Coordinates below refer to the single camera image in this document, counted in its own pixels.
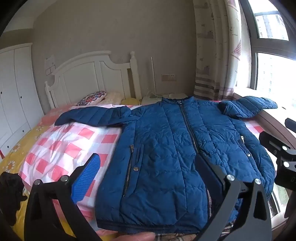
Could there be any windowsill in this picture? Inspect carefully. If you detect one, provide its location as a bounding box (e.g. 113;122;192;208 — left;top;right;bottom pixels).
232;91;296;149

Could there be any blue quilted jacket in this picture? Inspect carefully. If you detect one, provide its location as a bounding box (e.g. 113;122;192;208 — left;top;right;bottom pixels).
55;96;278;234

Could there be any patterned round pillow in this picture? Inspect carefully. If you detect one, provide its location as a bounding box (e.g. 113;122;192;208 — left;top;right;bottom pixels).
76;90;108;106

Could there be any black cloth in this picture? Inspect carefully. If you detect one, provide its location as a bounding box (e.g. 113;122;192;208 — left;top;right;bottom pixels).
0;173;28;226

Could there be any dark framed window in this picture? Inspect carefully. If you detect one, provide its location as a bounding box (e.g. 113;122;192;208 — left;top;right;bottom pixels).
238;0;296;102

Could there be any patterned curtain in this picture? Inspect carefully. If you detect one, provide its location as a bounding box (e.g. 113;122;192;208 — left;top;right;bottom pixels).
192;0;242;101

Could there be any yellow flowered bedsheet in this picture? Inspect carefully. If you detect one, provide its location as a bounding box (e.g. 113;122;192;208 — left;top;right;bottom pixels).
0;111;77;240

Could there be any yellow pillow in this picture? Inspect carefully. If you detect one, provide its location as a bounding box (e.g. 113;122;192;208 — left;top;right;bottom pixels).
121;97;142;106

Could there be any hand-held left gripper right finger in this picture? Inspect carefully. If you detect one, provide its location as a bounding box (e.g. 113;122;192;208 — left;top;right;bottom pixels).
195;154;272;241

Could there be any white bed headboard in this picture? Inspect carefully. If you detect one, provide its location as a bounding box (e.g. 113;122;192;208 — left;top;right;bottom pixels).
45;50;142;109

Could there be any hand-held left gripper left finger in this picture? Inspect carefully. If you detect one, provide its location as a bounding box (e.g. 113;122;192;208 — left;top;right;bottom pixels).
24;153;102;241

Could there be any cream fluffy pillow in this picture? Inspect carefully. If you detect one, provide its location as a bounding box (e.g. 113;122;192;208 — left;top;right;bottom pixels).
103;92;124;105

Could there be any pink white checked blanket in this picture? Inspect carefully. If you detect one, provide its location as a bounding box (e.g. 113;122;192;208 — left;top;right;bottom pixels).
18;104;263;223

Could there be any person's left hand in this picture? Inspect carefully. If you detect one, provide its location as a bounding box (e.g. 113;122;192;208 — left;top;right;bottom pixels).
115;232;156;241

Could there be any white wardrobe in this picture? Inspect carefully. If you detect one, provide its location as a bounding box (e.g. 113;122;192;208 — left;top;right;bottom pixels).
0;43;45;158

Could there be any white bedside table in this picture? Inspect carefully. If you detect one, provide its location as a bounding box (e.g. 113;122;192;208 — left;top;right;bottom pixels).
141;92;193;106

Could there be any white wall paper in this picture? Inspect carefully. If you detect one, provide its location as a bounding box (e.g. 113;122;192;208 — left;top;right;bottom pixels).
44;55;55;68

